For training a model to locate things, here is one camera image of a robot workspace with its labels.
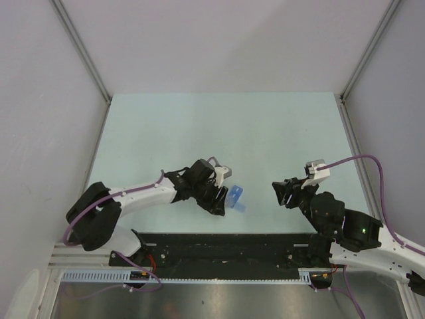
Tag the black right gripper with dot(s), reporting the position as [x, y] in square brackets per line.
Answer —
[290, 187]

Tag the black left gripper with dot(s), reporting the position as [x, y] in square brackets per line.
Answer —
[215, 205]

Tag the blue plastic pill organizer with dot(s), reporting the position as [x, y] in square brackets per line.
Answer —
[233, 199]

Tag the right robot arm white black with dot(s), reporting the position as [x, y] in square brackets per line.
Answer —
[347, 237]

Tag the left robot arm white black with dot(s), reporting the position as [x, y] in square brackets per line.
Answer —
[93, 219]

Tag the grey aluminium corner profile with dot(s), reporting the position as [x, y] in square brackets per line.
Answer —
[378, 34]

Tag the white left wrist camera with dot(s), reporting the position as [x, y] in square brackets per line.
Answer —
[222, 172]

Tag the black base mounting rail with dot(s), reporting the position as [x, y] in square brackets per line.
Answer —
[224, 255]

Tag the white slotted cable duct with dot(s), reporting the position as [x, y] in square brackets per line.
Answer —
[300, 276]

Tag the left aluminium frame profile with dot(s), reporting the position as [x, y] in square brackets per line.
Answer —
[80, 48]

